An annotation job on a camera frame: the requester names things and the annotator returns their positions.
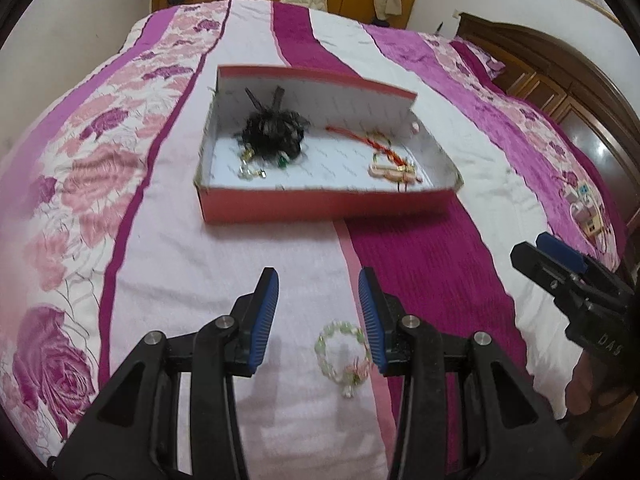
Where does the dark wooden headboard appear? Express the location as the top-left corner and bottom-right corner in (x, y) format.
(457, 13), (639, 224)

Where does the red cord rainbow bracelet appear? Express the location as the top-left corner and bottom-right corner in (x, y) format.
(369, 131), (419, 194)

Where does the red cardboard box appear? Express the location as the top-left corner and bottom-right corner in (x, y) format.
(194, 65), (463, 224)

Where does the person's right hand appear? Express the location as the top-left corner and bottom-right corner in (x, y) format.
(565, 352), (629, 416)

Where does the pink pillow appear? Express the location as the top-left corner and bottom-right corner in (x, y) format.
(454, 36), (506, 80)

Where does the black ribbon hair claw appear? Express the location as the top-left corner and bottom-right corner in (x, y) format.
(238, 87), (310, 164)

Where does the pale jade bead bracelet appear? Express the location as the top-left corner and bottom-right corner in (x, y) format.
(313, 320), (374, 400)

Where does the white charger with boxes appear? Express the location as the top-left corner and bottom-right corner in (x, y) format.
(563, 181), (604, 240)

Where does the pink floral striped bedspread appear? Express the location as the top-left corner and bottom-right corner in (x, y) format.
(1, 0), (627, 479)

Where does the pearl green bead bracelet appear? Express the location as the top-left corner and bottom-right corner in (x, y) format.
(236, 144), (268, 181)

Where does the red cord bracelet with bell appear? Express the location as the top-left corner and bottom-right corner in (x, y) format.
(325, 124), (402, 166)

